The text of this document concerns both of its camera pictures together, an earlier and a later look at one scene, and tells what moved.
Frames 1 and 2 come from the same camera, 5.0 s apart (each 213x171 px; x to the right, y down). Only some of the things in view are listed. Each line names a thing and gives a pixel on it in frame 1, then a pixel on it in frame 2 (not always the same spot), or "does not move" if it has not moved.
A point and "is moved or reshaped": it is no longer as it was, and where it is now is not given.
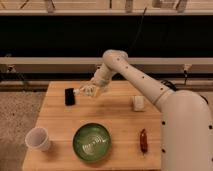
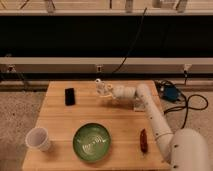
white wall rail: x=99 y=60 does not move
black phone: x=69 y=97 does not move
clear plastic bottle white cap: x=88 y=91 is moved or reshaped
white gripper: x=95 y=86 → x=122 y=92
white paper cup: x=37 y=138 does not move
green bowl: x=91 y=141 does not move
